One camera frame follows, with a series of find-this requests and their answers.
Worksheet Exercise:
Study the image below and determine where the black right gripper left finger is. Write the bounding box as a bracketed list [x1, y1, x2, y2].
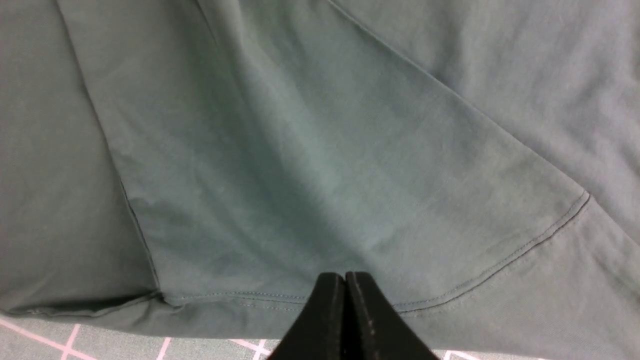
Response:
[269, 273, 345, 360]

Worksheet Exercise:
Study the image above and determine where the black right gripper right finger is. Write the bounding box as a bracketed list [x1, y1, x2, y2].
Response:
[345, 272, 437, 360]

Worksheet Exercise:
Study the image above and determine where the green long-sleeve shirt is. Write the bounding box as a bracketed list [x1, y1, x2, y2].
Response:
[1, 0, 639, 360]

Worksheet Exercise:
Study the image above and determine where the green checkered tablecloth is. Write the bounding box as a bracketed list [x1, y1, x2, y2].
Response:
[0, 316, 551, 360]

